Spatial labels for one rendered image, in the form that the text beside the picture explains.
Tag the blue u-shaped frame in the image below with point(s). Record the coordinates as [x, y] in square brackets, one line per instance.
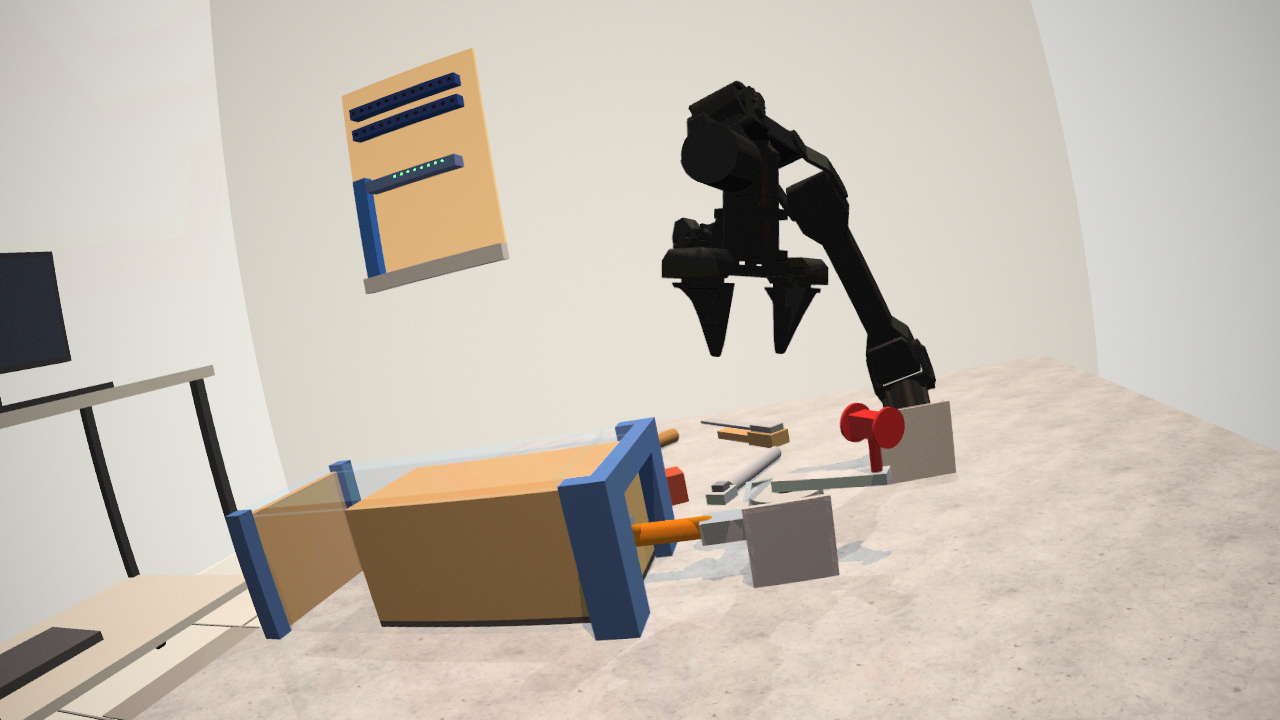
[638, 452]

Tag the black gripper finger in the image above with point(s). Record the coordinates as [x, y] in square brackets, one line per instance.
[712, 301]
[788, 305]

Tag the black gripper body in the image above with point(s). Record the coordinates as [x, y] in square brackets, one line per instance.
[750, 234]

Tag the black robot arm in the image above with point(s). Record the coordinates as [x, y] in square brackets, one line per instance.
[734, 147]

